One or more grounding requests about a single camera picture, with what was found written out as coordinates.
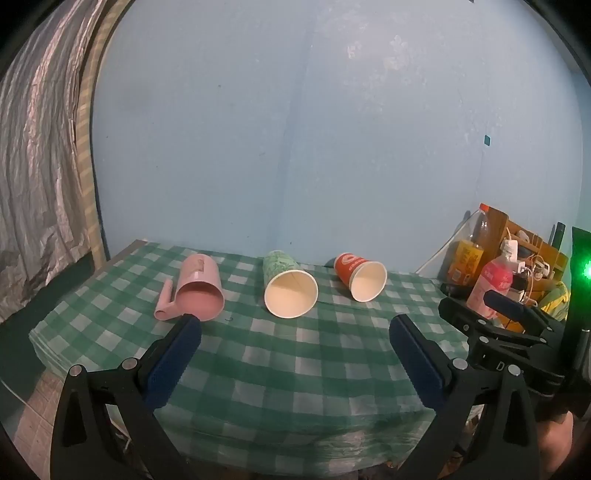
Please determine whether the person's right forearm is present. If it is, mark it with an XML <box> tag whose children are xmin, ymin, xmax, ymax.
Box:
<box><xmin>536</xmin><ymin>412</ymin><xmax>579</xmax><ymax>480</ymax></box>

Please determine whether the green checkered tablecloth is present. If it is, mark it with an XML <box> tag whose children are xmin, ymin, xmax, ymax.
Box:
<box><xmin>28</xmin><ymin>239</ymin><xmax>472</xmax><ymax>472</ymax></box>

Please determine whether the green patterned paper cup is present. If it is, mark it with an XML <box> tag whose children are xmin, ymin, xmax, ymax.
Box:
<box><xmin>262</xmin><ymin>250</ymin><xmax>319</xmax><ymax>319</ymax></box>

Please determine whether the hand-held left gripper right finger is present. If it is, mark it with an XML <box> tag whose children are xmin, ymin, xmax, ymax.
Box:
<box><xmin>389</xmin><ymin>314</ymin><xmax>542</xmax><ymax>480</ymax></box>

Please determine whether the yellow cloth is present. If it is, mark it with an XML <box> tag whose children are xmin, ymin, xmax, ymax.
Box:
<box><xmin>538</xmin><ymin>281</ymin><xmax>571</xmax><ymax>321</ymax></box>

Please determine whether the silver foil curtain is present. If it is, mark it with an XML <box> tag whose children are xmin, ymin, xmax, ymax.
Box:
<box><xmin>0</xmin><ymin>0</ymin><xmax>112</xmax><ymax>324</ymax></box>

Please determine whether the pink plastic cup with handle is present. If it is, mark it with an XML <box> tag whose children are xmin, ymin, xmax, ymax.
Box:
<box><xmin>154</xmin><ymin>253</ymin><xmax>225</xmax><ymax>322</ymax></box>

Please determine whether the red paper cup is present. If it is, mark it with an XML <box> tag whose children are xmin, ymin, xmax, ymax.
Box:
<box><xmin>333</xmin><ymin>252</ymin><xmax>387</xmax><ymax>303</ymax></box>

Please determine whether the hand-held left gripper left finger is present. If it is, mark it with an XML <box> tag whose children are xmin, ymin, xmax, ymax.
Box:
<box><xmin>50</xmin><ymin>315</ymin><xmax>202</xmax><ymax>480</ymax></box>

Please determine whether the pink drink bottle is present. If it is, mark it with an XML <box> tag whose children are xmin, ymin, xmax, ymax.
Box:
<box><xmin>466</xmin><ymin>244</ymin><xmax>517</xmax><ymax>320</ymax></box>

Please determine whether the white cable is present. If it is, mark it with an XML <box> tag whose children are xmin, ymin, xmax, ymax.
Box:
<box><xmin>414</xmin><ymin>211</ymin><xmax>472</xmax><ymax>275</ymax></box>

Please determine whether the beige patterned strip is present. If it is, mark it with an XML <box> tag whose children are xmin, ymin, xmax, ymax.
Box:
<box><xmin>75</xmin><ymin>0</ymin><xmax>136</xmax><ymax>265</ymax></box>

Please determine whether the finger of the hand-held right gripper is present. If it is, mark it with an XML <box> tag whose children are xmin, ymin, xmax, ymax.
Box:
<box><xmin>484</xmin><ymin>290</ymin><xmax>568</xmax><ymax>344</ymax></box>
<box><xmin>438</xmin><ymin>296</ymin><xmax>525</xmax><ymax>376</ymax></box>

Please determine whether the wooden box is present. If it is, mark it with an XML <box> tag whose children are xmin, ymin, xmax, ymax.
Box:
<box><xmin>480</xmin><ymin>205</ymin><xmax>570</xmax><ymax>296</ymax></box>

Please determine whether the orange drink bottle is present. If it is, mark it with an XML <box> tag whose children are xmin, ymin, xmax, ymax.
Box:
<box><xmin>444</xmin><ymin>204</ymin><xmax>492</xmax><ymax>287</ymax></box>

